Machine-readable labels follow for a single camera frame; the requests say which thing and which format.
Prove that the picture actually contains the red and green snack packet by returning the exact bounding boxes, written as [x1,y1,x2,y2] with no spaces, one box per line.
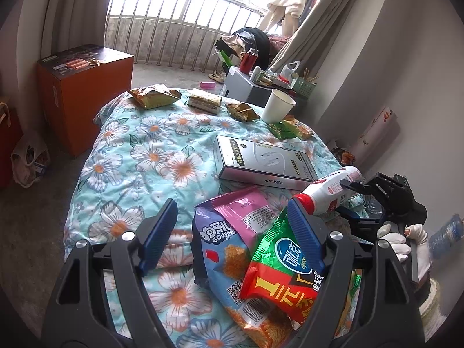
[239,206,359,325]

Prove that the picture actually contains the crumpled brown bag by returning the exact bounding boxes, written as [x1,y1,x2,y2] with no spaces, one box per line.
[214,32,251,59]

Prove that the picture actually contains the orange box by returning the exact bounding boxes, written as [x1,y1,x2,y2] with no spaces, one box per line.
[35,43,135,158]

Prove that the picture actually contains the hanging cream garment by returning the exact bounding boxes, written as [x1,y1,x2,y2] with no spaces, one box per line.
[259,0,316,35]

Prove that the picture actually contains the grey low cabinet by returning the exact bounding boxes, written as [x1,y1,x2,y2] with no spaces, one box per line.
[219,66,296,108]

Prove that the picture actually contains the blue and pink snack bag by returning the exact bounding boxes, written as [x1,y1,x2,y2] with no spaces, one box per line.
[191,186,291,348]

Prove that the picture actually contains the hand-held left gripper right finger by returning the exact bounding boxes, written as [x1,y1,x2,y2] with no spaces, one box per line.
[287,199,425,348]

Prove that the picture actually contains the flat grey box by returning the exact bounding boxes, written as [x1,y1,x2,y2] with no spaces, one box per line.
[213,135,320,191]

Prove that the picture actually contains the pink rolled mat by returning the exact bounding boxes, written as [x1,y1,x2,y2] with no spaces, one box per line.
[350,106,401,169]

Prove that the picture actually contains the red thermos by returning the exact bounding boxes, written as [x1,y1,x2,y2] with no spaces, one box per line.
[238,48,259,74]

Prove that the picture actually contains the beige curtain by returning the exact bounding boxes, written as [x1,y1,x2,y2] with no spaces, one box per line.
[268,0,367,77]
[18,0,120,91]

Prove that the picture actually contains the beige rectangular snack packet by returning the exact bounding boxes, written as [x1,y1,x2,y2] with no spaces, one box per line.
[186,92,223,116]

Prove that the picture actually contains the person's right hand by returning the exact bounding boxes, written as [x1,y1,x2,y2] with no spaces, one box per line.
[377,222,431,283]

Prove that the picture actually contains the crumpled gold snack packet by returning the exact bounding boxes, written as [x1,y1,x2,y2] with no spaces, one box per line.
[225,102,262,122]

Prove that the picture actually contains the small green snack packet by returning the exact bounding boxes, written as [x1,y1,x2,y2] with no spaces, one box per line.
[268,121,296,140]

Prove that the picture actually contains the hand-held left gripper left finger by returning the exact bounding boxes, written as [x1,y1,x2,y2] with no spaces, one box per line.
[41,199,179,348]

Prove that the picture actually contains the large yellow snack packet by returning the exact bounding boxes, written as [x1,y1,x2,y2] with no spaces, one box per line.
[128,84,182,110]

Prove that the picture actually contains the red clothes pile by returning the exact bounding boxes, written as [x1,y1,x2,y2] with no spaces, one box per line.
[268,33,291,53]

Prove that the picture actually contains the floral blanket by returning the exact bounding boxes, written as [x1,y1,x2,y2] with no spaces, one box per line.
[63,87,363,348]

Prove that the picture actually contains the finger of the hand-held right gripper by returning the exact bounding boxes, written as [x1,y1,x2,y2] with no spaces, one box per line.
[340,179,374,196]
[339,206,381,225]

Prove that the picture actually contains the white bottle with red cap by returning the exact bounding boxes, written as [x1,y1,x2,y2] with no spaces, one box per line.
[293,166,363,216]

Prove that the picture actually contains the white plastic bag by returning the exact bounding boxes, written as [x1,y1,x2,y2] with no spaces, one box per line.
[279,60,301,84]

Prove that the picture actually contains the green yellow snack packets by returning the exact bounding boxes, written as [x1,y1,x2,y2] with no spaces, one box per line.
[283,115,314,140]

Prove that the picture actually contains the white paper cup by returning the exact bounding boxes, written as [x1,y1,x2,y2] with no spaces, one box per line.
[261,89,297,124]

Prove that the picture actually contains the white tote bag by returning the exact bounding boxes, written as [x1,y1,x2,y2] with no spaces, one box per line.
[11,130,51,189]

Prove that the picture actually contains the metal balcony railing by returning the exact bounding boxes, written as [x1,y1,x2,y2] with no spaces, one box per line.
[105,0,267,71]

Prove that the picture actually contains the black bag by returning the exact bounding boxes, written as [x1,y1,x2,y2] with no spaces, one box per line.
[232,27,271,69]

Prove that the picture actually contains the green plastic storage basket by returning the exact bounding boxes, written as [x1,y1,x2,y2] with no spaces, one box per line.
[288,76,318,99]

